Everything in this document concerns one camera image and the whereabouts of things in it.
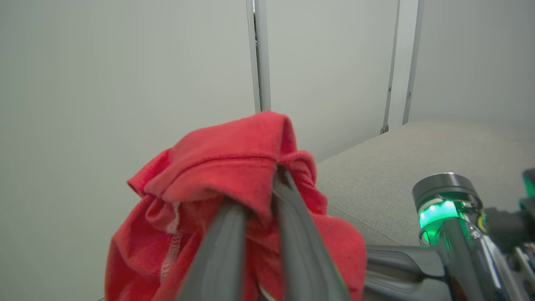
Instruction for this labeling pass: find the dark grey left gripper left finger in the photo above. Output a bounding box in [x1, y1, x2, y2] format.
[178, 203, 247, 301]

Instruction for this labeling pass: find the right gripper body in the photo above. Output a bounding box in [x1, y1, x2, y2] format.
[412, 173, 535, 301]

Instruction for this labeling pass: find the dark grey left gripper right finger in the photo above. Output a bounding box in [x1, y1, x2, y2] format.
[272, 169, 352, 301]

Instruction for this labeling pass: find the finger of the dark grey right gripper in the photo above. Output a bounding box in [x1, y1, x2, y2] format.
[365, 245, 446, 280]
[363, 274, 454, 301]

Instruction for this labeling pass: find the red garment with white trim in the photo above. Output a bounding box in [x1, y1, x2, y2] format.
[104, 111, 367, 301]

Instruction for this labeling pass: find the grey fabric sofa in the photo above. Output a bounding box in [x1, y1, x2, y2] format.
[316, 119, 535, 301]

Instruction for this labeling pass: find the teal connector on right gripper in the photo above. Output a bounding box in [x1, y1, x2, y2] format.
[522, 168, 535, 209]

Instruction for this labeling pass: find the grey partition post pair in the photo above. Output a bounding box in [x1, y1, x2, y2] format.
[380, 0, 423, 135]

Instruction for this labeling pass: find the slim grey partition post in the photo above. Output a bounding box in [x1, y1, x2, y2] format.
[245, 0, 272, 113]

